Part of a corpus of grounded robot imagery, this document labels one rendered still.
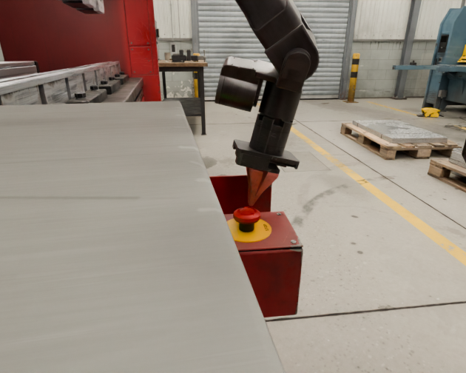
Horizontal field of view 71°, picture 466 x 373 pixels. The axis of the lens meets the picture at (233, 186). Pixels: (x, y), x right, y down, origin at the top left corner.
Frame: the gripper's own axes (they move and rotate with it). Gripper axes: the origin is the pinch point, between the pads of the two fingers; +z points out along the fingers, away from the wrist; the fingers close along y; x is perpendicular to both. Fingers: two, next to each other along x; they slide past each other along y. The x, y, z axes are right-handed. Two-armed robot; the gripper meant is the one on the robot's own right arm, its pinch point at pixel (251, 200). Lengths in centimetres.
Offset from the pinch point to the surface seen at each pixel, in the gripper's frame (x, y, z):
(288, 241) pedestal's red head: 13.4, -3.0, -0.4
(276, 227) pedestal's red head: 9.5, -2.2, -0.2
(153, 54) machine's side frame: -167, 39, -16
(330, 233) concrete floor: -116, -85, 57
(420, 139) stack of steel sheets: -260, -228, 1
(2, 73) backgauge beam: -68, 73, 0
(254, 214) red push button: 10.7, 2.0, -2.1
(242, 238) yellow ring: 12.2, 3.0, 1.0
